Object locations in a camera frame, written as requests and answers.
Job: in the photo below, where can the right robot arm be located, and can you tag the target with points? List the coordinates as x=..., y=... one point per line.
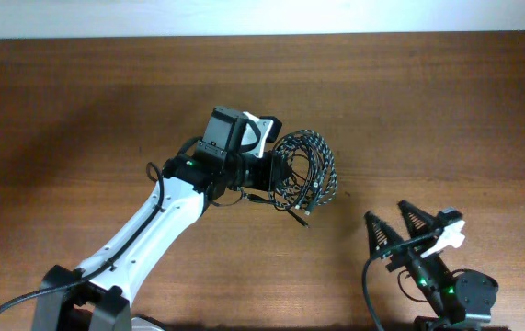
x=462, y=299

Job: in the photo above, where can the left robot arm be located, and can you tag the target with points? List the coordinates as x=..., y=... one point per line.
x=99, y=293

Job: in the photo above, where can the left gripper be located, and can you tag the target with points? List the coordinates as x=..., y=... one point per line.
x=276, y=170

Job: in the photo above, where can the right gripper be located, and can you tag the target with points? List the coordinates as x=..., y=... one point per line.
x=376, y=245

